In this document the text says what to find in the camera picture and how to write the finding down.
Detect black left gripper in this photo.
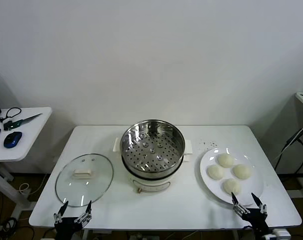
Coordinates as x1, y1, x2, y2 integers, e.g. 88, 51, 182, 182
53, 200, 93, 240

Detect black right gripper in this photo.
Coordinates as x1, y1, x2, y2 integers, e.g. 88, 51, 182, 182
230, 191, 270, 235

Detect white steamed baozi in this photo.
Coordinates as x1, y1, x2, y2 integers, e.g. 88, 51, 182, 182
217, 153, 234, 169
221, 178, 242, 196
232, 163, 253, 180
207, 164, 225, 181

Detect round glass pot lid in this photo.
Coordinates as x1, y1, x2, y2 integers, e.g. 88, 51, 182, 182
55, 153, 114, 208

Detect large white plate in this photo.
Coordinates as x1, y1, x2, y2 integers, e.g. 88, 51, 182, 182
199, 147, 265, 207

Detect scattered dark crumbs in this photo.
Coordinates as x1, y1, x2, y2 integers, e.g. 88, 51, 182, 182
198, 140, 217, 149

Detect white electric cooker pot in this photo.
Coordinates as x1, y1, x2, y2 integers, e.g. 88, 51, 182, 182
121, 153, 193, 195

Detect white side table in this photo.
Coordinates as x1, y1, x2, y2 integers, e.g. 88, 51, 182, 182
0, 106, 53, 221

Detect blue computer mouse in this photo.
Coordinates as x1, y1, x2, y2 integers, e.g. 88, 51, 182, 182
3, 130, 23, 149

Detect green and black tool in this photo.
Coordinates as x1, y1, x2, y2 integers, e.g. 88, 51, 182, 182
3, 112, 44, 131

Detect white floor cable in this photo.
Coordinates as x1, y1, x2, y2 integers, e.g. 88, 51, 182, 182
18, 172, 49, 195

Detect black floor cable coil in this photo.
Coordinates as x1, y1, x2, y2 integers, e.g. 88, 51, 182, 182
0, 216, 36, 240

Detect black power cable with adapter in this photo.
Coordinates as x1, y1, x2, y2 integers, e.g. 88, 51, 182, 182
273, 122, 303, 176

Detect black looped cable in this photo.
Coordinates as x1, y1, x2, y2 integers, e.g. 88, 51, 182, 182
0, 107, 22, 123

